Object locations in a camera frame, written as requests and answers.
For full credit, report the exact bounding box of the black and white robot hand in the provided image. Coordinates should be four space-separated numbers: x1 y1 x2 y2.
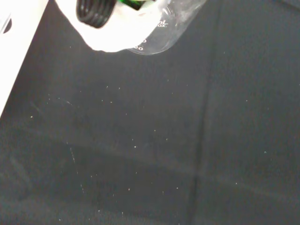
52 0 167 53

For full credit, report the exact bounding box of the white electronic balance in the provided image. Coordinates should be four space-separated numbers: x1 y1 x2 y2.
0 0 50 118

